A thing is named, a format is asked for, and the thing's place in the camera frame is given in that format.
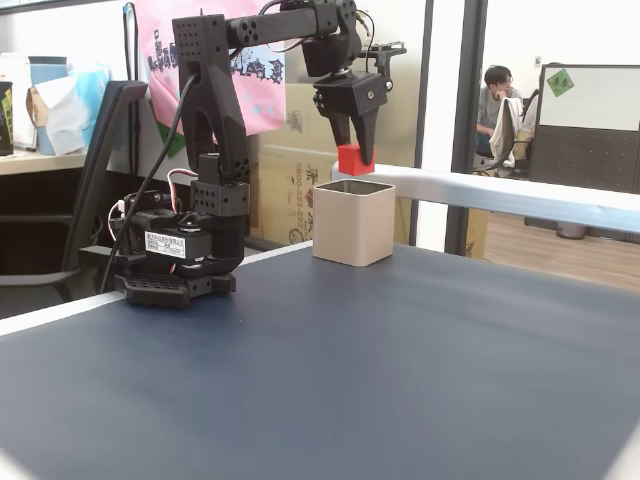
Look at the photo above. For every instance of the red cube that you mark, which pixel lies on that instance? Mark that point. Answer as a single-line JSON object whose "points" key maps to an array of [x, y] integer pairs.
{"points": [[350, 161]]}

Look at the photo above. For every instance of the beige metal square container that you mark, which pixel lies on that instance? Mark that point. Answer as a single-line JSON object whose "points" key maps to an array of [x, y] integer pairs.
{"points": [[350, 225]]}

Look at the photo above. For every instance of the cardboard box with black print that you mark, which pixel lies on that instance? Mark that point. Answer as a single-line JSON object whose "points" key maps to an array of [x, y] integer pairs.
{"points": [[300, 125]]}

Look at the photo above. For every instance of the cardboard box with red print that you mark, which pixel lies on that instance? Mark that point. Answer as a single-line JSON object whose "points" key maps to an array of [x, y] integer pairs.
{"points": [[280, 200]]}

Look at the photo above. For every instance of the white hanging garment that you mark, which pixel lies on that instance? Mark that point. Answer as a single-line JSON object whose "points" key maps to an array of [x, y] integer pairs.
{"points": [[506, 130]]}

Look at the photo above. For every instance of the green paper sheet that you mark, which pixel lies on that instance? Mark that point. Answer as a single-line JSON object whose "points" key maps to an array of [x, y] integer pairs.
{"points": [[167, 140]]}

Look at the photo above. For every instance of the green square sticker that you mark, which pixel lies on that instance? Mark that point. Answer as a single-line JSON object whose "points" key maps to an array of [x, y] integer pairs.
{"points": [[561, 82]]}

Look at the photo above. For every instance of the pink printed poster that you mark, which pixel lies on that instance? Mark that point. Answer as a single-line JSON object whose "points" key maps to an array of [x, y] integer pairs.
{"points": [[150, 30]]}

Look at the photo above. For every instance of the black vertical pole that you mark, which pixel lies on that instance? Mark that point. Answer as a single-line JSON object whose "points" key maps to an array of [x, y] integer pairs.
{"points": [[131, 60]]}

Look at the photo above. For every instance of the grey white office partition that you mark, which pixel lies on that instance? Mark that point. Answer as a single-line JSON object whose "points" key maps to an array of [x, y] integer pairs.
{"points": [[590, 150]]}

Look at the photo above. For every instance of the black office chair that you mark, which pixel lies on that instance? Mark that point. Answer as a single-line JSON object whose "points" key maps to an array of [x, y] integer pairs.
{"points": [[107, 130]]}

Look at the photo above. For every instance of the dark blue-grey table mat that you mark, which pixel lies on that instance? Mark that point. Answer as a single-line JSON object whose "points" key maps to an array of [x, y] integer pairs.
{"points": [[350, 375]]}

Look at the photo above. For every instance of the white crumpled paper bag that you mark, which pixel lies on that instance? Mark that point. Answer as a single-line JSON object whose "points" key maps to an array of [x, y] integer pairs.
{"points": [[65, 115]]}

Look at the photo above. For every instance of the wooden desk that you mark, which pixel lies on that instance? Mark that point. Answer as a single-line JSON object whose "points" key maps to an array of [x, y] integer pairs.
{"points": [[40, 162]]}

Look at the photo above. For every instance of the dark box with yellow print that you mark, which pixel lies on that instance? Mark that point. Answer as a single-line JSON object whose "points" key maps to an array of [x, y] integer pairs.
{"points": [[6, 120]]}

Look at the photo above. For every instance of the wrist camera circuit board module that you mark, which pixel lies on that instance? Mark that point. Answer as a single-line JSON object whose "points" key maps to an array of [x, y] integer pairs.
{"points": [[385, 50]]}

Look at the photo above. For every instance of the grey window frame post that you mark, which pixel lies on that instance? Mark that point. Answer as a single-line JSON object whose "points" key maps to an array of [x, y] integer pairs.
{"points": [[424, 75]]}

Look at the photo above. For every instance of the black door frame post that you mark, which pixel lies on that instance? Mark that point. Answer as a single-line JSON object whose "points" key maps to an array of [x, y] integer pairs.
{"points": [[467, 100]]}

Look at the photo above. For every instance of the white horizontal frame bar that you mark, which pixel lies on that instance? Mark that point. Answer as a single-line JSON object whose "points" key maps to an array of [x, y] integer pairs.
{"points": [[500, 195]]}

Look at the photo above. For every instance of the small wall sign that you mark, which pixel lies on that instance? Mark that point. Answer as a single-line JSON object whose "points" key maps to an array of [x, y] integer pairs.
{"points": [[538, 61]]}

